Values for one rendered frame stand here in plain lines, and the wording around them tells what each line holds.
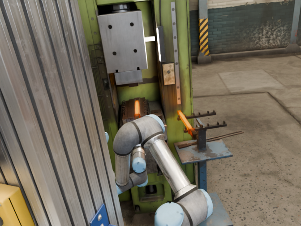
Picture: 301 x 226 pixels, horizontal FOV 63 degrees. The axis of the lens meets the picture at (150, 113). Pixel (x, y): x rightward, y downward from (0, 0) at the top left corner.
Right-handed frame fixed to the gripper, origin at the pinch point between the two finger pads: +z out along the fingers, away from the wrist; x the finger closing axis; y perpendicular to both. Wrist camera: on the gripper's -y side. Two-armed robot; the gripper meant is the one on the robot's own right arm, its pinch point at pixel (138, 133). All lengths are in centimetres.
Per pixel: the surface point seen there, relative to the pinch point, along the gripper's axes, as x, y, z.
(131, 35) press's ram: 3, -61, 31
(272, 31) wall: 393, 32, 578
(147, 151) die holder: 3.8, 30.5, 24.7
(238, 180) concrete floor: 95, 100, 56
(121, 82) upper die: -8.9, -28.9, 30.6
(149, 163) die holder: 5, 43, 25
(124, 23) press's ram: 0, -70, 31
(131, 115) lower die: -4.9, 0.9, 33.5
